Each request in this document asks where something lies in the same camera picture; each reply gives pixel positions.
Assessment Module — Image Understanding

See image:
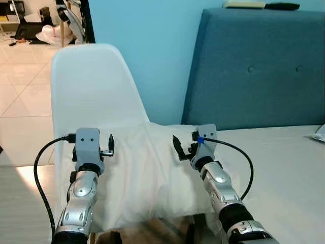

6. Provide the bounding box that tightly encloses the large white pillow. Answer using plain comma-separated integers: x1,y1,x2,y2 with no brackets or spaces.
55,123,242,235

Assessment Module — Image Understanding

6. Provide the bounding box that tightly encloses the white plastic chair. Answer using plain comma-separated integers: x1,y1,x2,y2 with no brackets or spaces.
50,43,153,243

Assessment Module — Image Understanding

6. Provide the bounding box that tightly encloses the blue upholstered headboard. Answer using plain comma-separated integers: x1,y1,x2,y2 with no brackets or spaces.
181,8,325,131

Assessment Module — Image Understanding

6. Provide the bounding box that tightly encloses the white bed mattress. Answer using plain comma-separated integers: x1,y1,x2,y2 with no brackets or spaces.
211,125,325,244

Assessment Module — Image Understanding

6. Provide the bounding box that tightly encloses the small white object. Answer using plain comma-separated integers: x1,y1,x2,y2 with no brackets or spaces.
306,127,325,144

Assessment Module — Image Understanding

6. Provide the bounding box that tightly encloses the white plastic bag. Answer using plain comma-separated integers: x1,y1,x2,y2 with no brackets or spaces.
38,25,64,46

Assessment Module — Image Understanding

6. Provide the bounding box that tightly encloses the black and white machine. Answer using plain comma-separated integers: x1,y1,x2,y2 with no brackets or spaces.
56,0,85,44

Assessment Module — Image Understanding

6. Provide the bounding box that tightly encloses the black bag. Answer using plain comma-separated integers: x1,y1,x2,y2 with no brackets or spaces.
14,22,49,41

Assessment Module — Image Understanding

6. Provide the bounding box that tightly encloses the beige book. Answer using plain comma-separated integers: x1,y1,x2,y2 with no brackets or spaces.
223,0,267,10

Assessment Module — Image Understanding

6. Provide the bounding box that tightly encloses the white and yellow shelf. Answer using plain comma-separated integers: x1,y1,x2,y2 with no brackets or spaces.
0,0,26,32

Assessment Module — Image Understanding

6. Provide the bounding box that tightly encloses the black oblong case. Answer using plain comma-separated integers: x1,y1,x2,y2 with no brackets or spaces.
265,3,301,11

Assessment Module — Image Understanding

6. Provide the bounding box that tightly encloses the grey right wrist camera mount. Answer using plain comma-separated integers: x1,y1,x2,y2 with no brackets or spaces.
195,124,219,159

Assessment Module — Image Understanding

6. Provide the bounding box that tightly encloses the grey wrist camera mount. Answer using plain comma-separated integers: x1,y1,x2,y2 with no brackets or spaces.
74,128,106,164
195,124,219,159

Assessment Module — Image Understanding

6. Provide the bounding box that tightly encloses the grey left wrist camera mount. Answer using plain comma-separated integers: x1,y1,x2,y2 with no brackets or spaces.
74,128,106,164

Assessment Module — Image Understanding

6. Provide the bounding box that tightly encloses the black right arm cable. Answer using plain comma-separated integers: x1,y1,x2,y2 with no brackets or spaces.
202,137,254,200

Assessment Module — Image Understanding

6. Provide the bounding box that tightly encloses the black door post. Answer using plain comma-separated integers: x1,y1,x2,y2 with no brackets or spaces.
80,0,96,44

